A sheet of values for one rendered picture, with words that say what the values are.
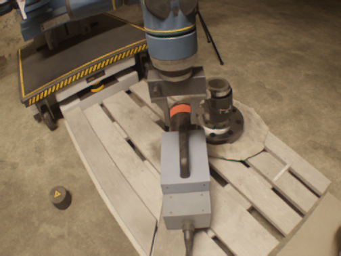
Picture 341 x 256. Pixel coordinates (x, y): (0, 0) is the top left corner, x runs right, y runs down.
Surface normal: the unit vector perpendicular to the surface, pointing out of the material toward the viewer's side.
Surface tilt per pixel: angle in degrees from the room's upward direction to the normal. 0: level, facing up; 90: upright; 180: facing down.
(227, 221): 0
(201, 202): 0
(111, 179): 0
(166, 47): 90
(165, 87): 90
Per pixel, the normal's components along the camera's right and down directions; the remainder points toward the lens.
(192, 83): 0.00, 0.70
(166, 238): -0.10, -0.72
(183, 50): 0.34, 0.63
